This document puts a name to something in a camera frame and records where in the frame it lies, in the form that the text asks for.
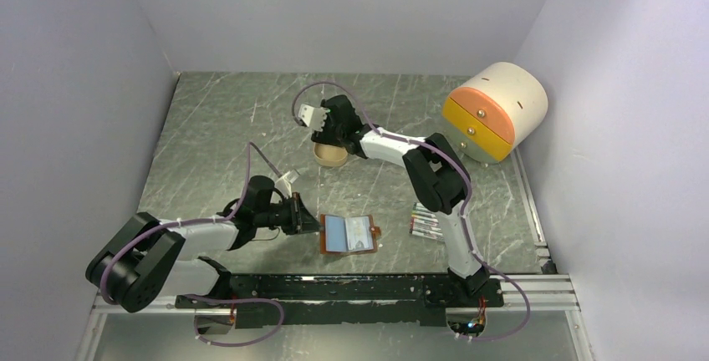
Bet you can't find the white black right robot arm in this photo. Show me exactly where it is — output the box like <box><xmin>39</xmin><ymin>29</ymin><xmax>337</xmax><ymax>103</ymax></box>
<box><xmin>295</xmin><ymin>94</ymin><xmax>490</xmax><ymax>306</ymax></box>

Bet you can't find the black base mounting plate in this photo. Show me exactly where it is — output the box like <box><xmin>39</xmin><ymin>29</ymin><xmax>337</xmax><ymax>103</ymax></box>
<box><xmin>174</xmin><ymin>272</ymin><xmax>505</xmax><ymax>329</ymax></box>

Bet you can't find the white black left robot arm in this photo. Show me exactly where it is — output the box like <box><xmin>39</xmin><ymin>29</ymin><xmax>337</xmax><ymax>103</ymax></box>
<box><xmin>85</xmin><ymin>175</ymin><xmax>321</xmax><ymax>313</ymax></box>

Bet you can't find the round pastel drawer cabinet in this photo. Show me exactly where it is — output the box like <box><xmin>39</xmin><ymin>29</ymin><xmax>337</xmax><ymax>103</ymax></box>
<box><xmin>441</xmin><ymin>62</ymin><xmax>548</xmax><ymax>164</ymax></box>

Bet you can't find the aluminium frame rail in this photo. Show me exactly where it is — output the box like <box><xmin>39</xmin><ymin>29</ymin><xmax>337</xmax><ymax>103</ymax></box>
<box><xmin>77</xmin><ymin>152</ymin><xmax>591</xmax><ymax>360</ymax></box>

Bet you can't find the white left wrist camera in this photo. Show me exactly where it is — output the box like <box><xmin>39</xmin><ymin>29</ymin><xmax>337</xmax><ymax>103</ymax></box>
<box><xmin>274</xmin><ymin>170</ymin><xmax>300</xmax><ymax>198</ymax></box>

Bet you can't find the brown leather card holder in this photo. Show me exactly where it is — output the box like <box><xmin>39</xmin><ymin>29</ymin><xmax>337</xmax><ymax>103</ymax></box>
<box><xmin>319</xmin><ymin>214</ymin><xmax>381</xmax><ymax>256</ymax></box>

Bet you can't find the pack of coloured markers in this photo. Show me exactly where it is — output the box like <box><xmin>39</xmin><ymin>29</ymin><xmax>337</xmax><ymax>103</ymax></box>
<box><xmin>409</xmin><ymin>202</ymin><xmax>444</xmax><ymax>242</ymax></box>

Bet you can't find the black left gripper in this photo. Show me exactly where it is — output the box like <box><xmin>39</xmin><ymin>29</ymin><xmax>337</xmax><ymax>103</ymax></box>
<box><xmin>255</xmin><ymin>192</ymin><xmax>324</xmax><ymax>236</ymax></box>

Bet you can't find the beige oval tray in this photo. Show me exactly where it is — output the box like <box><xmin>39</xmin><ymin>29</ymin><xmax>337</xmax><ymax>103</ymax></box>
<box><xmin>313</xmin><ymin>143</ymin><xmax>349</xmax><ymax>168</ymax></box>

